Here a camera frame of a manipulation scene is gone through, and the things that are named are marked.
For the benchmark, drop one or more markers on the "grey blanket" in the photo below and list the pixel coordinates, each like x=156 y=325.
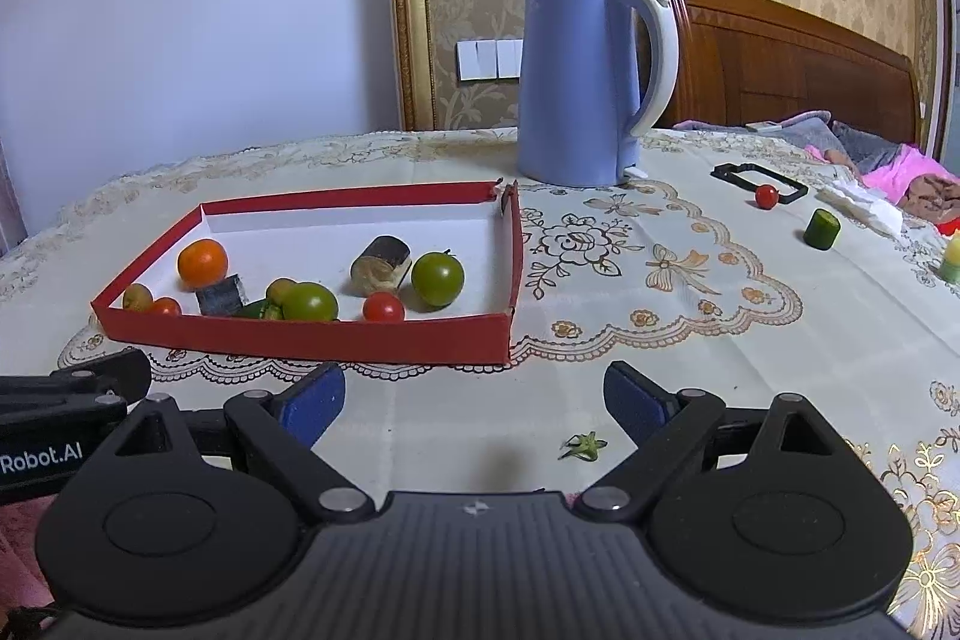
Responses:
x=855 y=141

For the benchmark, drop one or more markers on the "large dark sugarcane piece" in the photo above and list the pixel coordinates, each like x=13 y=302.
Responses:
x=380 y=265

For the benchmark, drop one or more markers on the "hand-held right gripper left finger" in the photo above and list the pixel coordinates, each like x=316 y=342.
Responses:
x=315 y=404

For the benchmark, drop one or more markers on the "black rectangular frame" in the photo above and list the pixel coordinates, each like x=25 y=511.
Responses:
x=721 y=170

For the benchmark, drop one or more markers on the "white crumpled tissue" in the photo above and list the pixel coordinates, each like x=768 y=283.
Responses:
x=862 y=205

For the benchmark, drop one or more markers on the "brown cloth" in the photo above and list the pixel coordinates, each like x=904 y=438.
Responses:
x=930 y=194

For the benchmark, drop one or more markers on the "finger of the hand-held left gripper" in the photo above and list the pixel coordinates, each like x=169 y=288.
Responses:
x=90 y=385

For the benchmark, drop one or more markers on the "wooden bed headboard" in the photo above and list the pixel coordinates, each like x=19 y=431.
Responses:
x=787 y=63

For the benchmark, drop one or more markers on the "small dark sugarcane piece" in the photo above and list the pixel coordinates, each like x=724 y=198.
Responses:
x=221 y=296

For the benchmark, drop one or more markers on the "white wall light switch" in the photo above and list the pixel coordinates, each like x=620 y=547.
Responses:
x=491 y=59

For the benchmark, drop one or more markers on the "pink blanket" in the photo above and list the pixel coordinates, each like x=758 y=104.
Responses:
x=896 y=166

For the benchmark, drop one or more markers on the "yellow green cut piece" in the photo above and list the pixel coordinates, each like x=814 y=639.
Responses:
x=951 y=263

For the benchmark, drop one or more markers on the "brown longan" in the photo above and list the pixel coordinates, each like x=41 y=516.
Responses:
x=137 y=296
x=279 y=289

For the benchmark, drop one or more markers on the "green tomato calyx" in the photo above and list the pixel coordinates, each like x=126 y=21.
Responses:
x=583 y=446

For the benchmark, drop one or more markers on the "orange mandarin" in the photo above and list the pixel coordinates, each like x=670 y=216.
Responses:
x=202 y=261

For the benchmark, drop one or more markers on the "red cardboard box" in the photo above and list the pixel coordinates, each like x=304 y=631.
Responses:
x=337 y=340

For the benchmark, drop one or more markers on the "blue electric kettle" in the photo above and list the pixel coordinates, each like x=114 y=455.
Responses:
x=570 y=85

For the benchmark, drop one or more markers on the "oval green tomato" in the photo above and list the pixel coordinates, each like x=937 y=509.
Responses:
x=309 y=302

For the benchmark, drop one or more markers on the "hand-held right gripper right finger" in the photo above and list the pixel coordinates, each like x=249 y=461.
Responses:
x=634 y=400

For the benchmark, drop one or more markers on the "red cherry tomato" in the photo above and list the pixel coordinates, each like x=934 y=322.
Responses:
x=766 y=197
x=383 y=308
x=163 y=308

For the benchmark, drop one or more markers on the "small white box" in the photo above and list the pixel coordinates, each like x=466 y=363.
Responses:
x=763 y=126

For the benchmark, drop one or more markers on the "dark green cucumber piece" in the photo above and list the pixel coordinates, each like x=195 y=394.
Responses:
x=256 y=311
x=821 y=229

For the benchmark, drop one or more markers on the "round green tomato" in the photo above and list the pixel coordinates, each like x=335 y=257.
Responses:
x=437 y=278

